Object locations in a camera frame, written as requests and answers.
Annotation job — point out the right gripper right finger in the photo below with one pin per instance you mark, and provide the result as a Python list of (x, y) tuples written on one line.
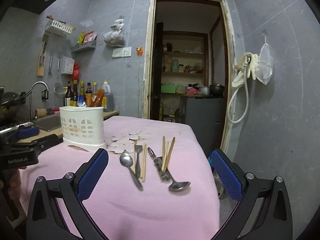
[(274, 218)]

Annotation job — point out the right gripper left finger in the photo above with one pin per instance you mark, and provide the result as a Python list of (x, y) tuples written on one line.
[(45, 219)]

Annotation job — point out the metal fork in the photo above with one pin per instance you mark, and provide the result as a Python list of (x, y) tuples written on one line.
[(138, 151)]

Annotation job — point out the left hand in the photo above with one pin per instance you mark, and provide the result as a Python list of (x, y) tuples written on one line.
[(13, 181)]

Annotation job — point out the chrome faucet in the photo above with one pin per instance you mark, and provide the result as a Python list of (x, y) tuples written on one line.
[(43, 89)]

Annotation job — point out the steel sink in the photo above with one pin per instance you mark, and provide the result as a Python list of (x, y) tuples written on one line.
[(48, 123)]

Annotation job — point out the white plastic utensil holder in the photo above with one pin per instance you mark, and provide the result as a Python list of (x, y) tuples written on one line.
[(83, 127)]

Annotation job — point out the dark sauce bottle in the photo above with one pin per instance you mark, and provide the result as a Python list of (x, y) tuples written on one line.
[(75, 95)]

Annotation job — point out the dark vinegar bottle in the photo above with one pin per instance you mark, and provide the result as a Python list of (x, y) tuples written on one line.
[(68, 95)]

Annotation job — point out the white salt bag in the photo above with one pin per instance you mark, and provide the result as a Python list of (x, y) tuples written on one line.
[(82, 101)]

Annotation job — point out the wooden cutting board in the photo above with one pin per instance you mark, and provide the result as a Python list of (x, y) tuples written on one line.
[(42, 57)]

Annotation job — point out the orange snack packet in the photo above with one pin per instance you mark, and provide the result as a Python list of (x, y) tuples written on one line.
[(97, 99)]

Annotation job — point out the red plastic bag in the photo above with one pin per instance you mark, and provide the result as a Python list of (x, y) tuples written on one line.
[(76, 72)]

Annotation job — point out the metal ladle spoon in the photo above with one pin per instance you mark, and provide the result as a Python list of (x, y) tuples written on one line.
[(175, 186)]

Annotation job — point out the pink floral tablecloth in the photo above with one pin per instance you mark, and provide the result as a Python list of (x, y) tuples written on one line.
[(123, 212)]

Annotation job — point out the metal peeler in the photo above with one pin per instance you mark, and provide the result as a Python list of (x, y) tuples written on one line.
[(151, 153)]

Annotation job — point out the large oil jug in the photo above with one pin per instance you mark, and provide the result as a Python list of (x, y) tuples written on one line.
[(108, 100)]

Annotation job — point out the grey cabinet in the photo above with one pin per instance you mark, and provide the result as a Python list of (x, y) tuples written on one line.
[(206, 117)]

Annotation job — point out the clear hanging plastic bag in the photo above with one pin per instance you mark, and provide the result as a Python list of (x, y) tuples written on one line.
[(264, 71)]

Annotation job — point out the white rubber gloves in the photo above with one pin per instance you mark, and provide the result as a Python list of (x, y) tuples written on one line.
[(246, 68)]

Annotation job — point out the white wall box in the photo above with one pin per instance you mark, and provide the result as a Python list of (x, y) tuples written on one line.
[(67, 65)]

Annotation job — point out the white wall basket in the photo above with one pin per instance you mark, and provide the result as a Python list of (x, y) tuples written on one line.
[(58, 28)]

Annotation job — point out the grey wall shelf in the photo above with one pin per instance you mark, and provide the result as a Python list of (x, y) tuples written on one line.
[(84, 46)]

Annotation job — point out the white wall socket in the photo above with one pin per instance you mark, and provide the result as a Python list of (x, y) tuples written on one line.
[(122, 52)]

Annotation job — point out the orange wall hook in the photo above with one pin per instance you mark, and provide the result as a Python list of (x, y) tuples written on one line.
[(140, 51)]

